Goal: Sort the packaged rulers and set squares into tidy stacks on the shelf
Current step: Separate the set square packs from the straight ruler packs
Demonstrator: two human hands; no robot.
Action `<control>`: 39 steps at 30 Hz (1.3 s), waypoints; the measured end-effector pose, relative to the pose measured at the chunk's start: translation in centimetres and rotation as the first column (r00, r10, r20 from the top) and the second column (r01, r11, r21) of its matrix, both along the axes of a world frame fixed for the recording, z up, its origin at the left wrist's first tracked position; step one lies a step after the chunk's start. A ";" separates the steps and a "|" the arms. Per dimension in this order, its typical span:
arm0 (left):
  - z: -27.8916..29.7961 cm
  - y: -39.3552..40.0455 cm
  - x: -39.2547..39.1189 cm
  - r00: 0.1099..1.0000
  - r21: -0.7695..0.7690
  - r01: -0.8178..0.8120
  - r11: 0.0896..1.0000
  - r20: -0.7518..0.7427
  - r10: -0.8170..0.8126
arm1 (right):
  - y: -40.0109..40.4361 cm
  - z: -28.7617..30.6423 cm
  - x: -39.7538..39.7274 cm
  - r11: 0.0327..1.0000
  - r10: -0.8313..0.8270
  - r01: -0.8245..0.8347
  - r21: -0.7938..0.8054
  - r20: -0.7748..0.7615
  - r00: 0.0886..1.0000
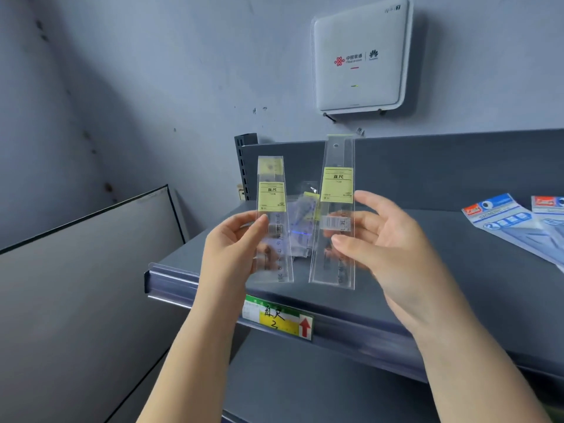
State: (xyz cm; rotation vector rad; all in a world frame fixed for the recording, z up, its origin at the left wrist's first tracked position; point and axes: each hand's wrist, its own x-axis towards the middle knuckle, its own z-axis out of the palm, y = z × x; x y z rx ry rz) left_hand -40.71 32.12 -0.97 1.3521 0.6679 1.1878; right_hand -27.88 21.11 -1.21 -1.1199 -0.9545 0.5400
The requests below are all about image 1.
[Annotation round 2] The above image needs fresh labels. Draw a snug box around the green yellow shelf price label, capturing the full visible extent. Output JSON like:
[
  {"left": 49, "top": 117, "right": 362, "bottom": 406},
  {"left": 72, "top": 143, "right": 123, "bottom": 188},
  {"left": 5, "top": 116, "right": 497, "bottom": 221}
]
[{"left": 241, "top": 294, "right": 314, "bottom": 341}]

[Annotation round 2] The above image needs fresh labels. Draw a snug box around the white wall router box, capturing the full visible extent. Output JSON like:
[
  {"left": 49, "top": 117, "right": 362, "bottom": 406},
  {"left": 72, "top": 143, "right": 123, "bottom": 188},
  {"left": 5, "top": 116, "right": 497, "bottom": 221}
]
[{"left": 311, "top": 0, "right": 414, "bottom": 116}]

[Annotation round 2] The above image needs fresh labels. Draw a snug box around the thin router cable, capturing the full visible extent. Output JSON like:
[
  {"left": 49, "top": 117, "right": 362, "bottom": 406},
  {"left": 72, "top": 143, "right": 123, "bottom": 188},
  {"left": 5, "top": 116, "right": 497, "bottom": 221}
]
[{"left": 323, "top": 110, "right": 365, "bottom": 137}]

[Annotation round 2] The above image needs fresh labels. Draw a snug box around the person's right hand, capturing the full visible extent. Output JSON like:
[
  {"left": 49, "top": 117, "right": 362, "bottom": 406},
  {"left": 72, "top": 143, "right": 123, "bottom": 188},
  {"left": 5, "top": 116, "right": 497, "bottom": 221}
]
[{"left": 324, "top": 190, "right": 476, "bottom": 338}]

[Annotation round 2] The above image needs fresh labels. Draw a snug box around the pile of blue set-square packets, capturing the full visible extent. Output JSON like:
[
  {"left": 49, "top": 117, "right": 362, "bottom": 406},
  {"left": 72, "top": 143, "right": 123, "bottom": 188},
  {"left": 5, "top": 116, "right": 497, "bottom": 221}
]
[{"left": 461, "top": 192, "right": 564, "bottom": 274}]

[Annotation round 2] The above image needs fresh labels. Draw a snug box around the pile of clear rulers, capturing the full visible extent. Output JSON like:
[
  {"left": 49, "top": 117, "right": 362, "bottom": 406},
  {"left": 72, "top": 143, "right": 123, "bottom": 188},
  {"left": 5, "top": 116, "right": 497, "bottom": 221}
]
[{"left": 286, "top": 181, "right": 323, "bottom": 260}]

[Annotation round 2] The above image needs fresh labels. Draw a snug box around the person's left hand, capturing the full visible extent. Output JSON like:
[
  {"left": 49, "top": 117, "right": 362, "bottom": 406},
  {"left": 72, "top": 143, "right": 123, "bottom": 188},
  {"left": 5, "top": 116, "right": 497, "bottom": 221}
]
[{"left": 193, "top": 211, "right": 270, "bottom": 324}]

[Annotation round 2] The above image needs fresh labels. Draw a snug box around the grey leaning board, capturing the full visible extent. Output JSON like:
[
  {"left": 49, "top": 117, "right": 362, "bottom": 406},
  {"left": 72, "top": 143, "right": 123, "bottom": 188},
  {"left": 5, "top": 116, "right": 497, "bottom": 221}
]
[{"left": 0, "top": 184, "right": 190, "bottom": 423}]

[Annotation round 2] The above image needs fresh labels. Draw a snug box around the grey slotted shelf post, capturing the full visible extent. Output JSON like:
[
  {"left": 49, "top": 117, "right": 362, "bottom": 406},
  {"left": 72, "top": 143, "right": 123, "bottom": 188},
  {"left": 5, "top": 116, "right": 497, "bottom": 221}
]
[{"left": 234, "top": 133, "right": 259, "bottom": 202}]

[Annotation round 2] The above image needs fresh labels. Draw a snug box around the person's left forearm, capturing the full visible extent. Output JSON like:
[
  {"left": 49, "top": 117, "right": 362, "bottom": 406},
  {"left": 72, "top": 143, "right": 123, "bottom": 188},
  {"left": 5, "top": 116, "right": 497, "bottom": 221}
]
[{"left": 136, "top": 303, "right": 247, "bottom": 423}]

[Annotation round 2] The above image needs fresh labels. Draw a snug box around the clear straight ruler packet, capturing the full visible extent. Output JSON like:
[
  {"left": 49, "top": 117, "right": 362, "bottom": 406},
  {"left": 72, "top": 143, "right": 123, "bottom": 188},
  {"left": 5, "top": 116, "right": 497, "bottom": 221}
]
[
  {"left": 246, "top": 155, "right": 295, "bottom": 285},
  {"left": 308, "top": 134, "right": 357, "bottom": 290}
]

